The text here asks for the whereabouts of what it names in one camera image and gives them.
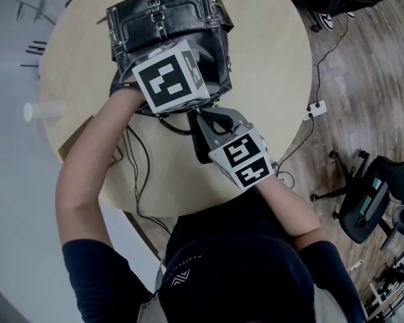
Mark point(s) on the person's right forearm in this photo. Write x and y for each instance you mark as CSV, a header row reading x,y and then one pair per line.
x,y
289,207

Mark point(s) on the person's torso in navy shirt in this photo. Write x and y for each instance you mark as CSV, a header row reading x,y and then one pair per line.
x,y
229,264

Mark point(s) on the white router with black antennas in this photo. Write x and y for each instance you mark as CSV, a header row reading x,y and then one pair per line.
x,y
37,47

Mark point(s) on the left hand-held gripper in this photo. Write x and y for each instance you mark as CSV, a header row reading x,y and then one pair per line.
x,y
165,79

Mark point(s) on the brown hardcover book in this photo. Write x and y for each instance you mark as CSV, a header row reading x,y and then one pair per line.
x,y
72,143

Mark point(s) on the white paper cup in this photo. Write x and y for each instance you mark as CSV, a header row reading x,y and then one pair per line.
x,y
45,110

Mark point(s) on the person's left forearm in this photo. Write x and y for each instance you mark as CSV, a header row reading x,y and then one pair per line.
x,y
87,163

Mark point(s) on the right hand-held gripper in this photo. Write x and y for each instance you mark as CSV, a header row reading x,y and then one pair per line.
x,y
245,160

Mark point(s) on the white power strip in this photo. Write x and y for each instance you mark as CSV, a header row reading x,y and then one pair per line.
x,y
315,110

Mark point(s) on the black leather backpack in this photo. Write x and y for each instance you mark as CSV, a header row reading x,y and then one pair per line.
x,y
175,15

